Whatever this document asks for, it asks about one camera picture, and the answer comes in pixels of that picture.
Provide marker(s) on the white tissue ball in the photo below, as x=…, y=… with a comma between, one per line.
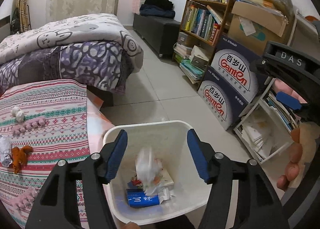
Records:
x=18, y=114

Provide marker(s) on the white metal shelf rack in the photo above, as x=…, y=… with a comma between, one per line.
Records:
x=265, y=130

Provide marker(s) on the dark clothes pile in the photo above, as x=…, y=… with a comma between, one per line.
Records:
x=157, y=8

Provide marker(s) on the white cartoon print quilt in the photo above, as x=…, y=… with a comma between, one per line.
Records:
x=91, y=27

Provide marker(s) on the white paper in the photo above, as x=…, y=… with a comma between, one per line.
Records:
x=5, y=151

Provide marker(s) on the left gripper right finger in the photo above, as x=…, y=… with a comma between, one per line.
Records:
x=257, y=204

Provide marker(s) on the white plastic bag trash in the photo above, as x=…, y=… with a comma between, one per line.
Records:
x=148, y=171

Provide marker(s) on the green white paper package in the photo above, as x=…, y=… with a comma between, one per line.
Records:
x=163, y=179

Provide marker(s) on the plaid garment on rack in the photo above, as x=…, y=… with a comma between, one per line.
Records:
x=20, y=21

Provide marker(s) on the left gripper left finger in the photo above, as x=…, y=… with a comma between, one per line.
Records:
x=56, y=205

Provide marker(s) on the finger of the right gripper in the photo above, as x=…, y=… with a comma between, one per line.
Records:
x=288, y=100

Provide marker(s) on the upper Ganten water box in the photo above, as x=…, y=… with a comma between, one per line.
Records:
x=232, y=61

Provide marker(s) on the blue carton box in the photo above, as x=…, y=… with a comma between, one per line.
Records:
x=136, y=198

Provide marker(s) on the person's right hand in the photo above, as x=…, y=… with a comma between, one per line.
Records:
x=301, y=153

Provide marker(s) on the patterned striped tablecloth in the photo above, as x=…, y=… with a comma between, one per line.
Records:
x=74, y=128

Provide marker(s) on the lower Ganten water box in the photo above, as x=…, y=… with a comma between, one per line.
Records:
x=224, y=101

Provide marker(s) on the black storage bench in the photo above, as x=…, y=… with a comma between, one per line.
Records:
x=160, y=34

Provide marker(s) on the wooden bookshelf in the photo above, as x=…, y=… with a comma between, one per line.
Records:
x=202, y=24

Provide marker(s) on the white plastic trash bin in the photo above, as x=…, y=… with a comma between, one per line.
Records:
x=168, y=141

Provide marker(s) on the grey bed headboard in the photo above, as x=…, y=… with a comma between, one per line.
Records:
x=5, y=27

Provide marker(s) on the orange red snack wrapper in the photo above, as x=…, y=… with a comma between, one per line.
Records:
x=135, y=183

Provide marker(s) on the ganten water box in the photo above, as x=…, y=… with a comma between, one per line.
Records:
x=224, y=101
x=232, y=61

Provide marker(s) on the books stack on floor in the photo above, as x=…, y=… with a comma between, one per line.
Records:
x=192, y=61

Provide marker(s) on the brown cardboard box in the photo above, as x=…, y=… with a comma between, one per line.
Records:
x=253, y=27

